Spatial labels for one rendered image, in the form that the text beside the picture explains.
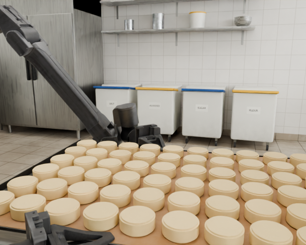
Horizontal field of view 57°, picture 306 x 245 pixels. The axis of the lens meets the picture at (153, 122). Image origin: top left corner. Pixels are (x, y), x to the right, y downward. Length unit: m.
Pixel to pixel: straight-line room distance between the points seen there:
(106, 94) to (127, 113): 3.31
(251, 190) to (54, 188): 0.32
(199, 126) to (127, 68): 1.60
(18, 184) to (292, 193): 0.45
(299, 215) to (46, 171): 0.43
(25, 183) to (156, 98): 3.40
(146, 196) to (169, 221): 0.08
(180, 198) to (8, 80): 4.41
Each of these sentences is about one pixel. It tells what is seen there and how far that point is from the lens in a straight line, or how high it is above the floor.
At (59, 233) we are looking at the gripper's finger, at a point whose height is 0.92.
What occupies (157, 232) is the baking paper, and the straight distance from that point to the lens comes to 0.41.
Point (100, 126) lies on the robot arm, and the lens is 0.85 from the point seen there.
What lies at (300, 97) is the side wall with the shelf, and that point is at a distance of 4.45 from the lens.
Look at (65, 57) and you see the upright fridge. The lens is 4.11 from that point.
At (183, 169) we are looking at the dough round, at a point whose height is 0.92.
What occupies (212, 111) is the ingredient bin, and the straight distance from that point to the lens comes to 3.74.
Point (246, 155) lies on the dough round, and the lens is 0.67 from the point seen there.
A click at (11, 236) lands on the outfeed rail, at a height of 0.86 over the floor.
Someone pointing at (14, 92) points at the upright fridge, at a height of 0.67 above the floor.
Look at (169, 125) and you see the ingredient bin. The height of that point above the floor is 0.26.
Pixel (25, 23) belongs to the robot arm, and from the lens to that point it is 0.93.
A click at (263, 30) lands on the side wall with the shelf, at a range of 4.37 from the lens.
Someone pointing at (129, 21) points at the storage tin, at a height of 1.69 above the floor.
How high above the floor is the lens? 1.13
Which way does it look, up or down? 12 degrees down
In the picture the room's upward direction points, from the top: straight up
